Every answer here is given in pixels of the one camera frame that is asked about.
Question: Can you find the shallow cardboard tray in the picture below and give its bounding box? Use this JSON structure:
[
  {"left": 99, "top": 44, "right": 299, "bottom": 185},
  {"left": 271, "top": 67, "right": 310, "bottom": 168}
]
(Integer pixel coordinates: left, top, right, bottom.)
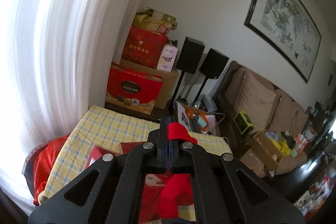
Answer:
[{"left": 244, "top": 131, "right": 282, "bottom": 171}]

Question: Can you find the yellow plaid tablecloth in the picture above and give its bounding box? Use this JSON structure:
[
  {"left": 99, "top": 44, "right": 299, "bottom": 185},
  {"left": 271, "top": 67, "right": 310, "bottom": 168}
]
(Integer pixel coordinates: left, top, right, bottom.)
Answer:
[{"left": 37, "top": 105, "right": 233, "bottom": 222}]

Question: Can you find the green portable radio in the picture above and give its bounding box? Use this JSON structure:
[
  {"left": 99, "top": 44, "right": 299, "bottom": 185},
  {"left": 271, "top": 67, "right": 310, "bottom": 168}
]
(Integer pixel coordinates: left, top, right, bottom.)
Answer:
[{"left": 234, "top": 111, "right": 254, "bottom": 137}]

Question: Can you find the yellow plastic bag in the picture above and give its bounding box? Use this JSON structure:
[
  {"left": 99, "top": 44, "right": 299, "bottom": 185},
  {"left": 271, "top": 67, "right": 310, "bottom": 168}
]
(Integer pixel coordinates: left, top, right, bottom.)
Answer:
[{"left": 270, "top": 139, "right": 291, "bottom": 156}]

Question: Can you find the red plastic bag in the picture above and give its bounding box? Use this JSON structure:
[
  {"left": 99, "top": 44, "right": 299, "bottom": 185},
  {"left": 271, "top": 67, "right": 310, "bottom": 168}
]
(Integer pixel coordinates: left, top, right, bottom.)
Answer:
[{"left": 22, "top": 134, "right": 69, "bottom": 206}]

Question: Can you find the floor box of clutter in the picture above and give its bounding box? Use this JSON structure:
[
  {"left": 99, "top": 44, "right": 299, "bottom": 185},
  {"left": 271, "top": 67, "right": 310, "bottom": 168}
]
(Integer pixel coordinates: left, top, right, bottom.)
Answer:
[{"left": 174, "top": 101, "right": 225, "bottom": 136}]

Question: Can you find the brown sofa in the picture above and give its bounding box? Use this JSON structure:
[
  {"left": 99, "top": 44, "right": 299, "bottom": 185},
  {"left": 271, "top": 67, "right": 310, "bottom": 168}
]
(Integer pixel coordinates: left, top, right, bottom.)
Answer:
[{"left": 214, "top": 61, "right": 308, "bottom": 177}]

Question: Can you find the brown sofa cushion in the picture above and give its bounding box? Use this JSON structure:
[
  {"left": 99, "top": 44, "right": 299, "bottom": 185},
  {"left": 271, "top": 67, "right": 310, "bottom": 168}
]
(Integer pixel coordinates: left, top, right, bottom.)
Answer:
[{"left": 234, "top": 72, "right": 276, "bottom": 133}]

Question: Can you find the red chocolate gift box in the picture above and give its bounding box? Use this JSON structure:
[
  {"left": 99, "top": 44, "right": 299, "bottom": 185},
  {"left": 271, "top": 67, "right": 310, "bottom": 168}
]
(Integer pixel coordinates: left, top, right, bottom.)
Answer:
[{"left": 105, "top": 63, "right": 162, "bottom": 115}]

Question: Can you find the brown cardboard box stack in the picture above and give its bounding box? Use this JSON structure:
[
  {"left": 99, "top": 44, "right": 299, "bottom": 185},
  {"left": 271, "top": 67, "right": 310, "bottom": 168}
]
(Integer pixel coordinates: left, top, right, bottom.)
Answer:
[{"left": 120, "top": 59, "right": 179, "bottom": 109}]

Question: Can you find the right black speaker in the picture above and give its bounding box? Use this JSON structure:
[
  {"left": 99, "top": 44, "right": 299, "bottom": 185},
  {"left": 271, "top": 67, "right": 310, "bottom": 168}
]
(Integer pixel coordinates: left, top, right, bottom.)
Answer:
[{"left": 199, "top": 48, "right": 229, "bottom": 79}]

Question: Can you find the black speaker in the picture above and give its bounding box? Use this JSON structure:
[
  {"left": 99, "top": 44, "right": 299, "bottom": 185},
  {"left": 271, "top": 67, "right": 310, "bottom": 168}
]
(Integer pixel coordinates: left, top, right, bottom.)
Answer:
[
  {"left": 199, "top": 48, "right": 229, "bottom": 79},
  {"left": 176, "top": 36, "right": 205, "bottom": 75}
]

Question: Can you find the left black speaker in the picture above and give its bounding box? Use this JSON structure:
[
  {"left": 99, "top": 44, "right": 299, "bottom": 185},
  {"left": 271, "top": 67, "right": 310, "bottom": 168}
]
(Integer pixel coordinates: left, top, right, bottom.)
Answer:
[{"left": 176, "top": 36, "right": 205, "bottom": 75}]

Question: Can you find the red tall gift bag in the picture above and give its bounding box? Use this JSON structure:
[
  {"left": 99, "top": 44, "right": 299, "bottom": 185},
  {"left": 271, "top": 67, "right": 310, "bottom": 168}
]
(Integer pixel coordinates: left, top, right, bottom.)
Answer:
[{"left": 121, "top": 26, "right": 168, "bottom": 68}]

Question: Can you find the small pink white box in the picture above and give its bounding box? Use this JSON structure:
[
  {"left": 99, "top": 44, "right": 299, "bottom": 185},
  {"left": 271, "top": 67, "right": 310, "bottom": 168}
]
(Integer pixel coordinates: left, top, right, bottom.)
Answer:
[{"left": 157, "top": 44, "right": 178, "bottom": 72}]

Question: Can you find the brown paper bag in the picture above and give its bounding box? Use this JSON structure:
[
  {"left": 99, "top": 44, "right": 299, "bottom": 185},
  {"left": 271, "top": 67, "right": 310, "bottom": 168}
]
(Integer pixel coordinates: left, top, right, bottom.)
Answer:
[{"left": 132, "top": 8, "right": 178, "bottom": 36}]

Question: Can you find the white curtain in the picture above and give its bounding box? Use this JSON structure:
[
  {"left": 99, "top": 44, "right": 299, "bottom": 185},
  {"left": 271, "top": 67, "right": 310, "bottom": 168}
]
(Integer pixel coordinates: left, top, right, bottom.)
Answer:
[{"left": 1, "top": 0, "right": 141, "bottom": 214}]

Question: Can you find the framed ink painting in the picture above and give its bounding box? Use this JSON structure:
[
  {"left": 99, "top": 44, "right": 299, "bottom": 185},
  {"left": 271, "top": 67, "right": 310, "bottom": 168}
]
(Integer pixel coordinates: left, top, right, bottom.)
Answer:
[{"left": 244, "top": 0, "right": 321, "bottom": 83}]

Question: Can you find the white charging cable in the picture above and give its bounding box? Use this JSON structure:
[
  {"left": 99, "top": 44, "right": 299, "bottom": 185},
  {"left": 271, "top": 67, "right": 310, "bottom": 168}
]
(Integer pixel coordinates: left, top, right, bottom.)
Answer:
[{"left": 249, "top": 152, "right": 262, "bottom": 175}]

